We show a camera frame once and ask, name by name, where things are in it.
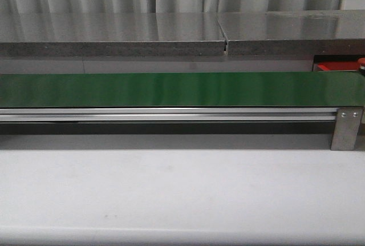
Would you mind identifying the red mushroom push button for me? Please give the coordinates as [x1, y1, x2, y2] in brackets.
[357, 57, 365, 76]

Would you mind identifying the left steel counter top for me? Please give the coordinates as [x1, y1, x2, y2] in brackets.
[1, 13, 225, 57]

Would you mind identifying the steel counter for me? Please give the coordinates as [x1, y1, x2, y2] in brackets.
[217, 10, 364, 56]
[1, 13, 225, 57]

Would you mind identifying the green conveyor belt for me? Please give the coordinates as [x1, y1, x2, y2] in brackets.
[1, 72, 364, 108]

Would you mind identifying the right steel counter top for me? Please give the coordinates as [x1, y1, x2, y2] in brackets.
[217, 10, 364, 56]

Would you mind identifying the red plastic bin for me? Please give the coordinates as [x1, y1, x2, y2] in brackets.
[317, 62, 360, 71]

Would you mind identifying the aluminium conveyor side rail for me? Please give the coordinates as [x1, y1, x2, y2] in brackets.
[1, 107, 338, 122]

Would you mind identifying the steel conveyor support bracket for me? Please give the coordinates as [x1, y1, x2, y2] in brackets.
[331, 107, 363, 151]

